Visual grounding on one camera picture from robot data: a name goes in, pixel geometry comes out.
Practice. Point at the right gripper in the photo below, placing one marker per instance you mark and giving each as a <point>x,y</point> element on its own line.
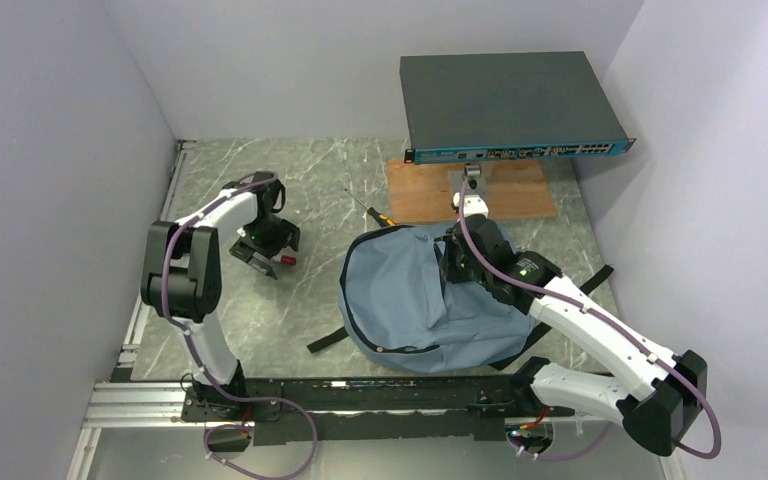
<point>453,275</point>

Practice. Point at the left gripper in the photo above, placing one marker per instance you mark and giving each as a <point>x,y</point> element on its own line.
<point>287,235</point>

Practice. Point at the blue student backpack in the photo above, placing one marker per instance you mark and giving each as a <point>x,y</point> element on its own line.
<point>401,312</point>

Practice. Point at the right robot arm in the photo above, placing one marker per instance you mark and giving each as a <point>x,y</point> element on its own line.
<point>653,393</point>

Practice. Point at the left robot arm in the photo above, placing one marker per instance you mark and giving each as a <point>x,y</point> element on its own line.
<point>182,273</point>

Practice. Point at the wooden board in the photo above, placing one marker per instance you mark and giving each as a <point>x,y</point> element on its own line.
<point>423,194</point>

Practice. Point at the yellow black screwdriver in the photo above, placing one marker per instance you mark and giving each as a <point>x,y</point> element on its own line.
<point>379,218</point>

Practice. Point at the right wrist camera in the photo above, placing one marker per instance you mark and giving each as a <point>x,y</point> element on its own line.
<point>469,205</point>

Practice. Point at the metal stand mount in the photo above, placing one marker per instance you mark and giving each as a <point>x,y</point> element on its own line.
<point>471,175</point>

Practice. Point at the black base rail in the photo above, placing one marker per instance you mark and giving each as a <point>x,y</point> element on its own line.
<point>286,410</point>

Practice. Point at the grey network switch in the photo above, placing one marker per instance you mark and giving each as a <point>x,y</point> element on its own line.
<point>507,106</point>

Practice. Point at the aluminium side rail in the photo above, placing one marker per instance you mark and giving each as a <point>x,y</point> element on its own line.
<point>152,265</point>

